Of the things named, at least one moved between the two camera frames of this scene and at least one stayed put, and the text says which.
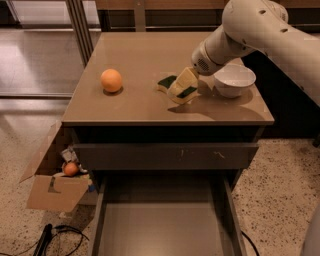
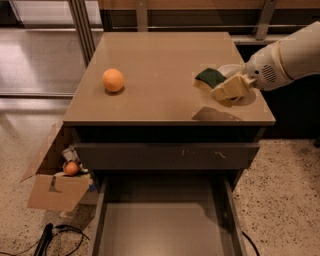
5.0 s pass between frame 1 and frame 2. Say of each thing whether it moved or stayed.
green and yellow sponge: moved
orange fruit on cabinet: stayed
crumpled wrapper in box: stayed
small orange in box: stayed
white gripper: moved
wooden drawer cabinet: stayed
